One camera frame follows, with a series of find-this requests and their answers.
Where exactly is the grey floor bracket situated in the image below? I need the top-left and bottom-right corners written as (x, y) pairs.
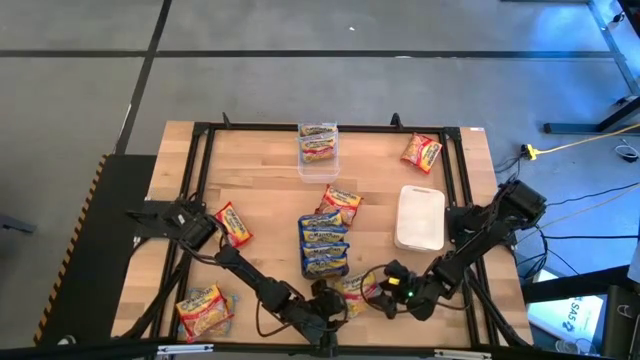
top-left (0, 213), bottom-right (37, 236)

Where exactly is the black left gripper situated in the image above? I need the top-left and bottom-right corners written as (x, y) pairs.
top-left (304, 279), bottom-right (349, 351)

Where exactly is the white printed box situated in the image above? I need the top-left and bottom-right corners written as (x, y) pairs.
top-left (527, 293), bottom-right (606, 347)

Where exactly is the red Maruchan ramen pack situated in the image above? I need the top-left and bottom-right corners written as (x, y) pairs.
top-left (299, 133), bottom-right (338, 164)
top-left (213, 201), bottom-right (254, 250)
top-left (333, 271), bottom-right (382, 320)
top-left (175, 282), bottom-right (235, 344)
top-left (400, 131), bottom-right (444, 175)
top-left (298, 122), bottom-right (339, 139)
top-left (315, 184), bottom-right (363, 227)

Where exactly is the silver metal bracket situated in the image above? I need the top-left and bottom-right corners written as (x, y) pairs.
top-left (156, 343), bottom-right (215, 357)
top-left (433, 349), bottom-right (494, 360)

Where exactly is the white plastic bin lid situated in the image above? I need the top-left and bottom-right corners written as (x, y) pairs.
top-left (393, 184), bottom-right (447, 252)

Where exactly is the white coiled cable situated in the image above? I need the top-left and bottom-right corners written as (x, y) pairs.
top-left (613, 143), bottom-right (640, 164)

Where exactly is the clear plastic bin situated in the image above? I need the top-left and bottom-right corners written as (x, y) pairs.
top-left (296, 121), bottom-right (342, 184)

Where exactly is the black table beam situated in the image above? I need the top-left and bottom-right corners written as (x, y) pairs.
top-left (521, 263), bottom-right (632, 305)

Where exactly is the black cabinet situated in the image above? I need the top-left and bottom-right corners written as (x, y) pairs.
top-left (601, 283), bottom-right (640, 359)

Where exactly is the black aluminium table frame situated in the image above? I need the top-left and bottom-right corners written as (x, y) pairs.
top-left (119, 112), bottom-right (534, 351)

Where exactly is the smoky grey plastic bin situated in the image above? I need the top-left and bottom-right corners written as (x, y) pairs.
top-left (298, 212), bottom-right (351, 281)

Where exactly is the black hazard-striped floor platform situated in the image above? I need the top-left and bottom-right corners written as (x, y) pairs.
top-left (33, 153), bottom-right (157, 347)

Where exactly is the black desk leg frame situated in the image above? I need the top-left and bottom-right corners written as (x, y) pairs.
top-left (542, 0), bottom-right (640, 135)

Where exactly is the yellow extension cable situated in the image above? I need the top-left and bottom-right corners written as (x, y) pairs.
top-left (537, 122), bottom-right (640, 155)

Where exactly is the black floor cable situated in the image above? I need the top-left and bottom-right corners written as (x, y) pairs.
top-left (542, 233), bottom-right (640, 241)
top-left (569, 182), bottom-right (640, 202)

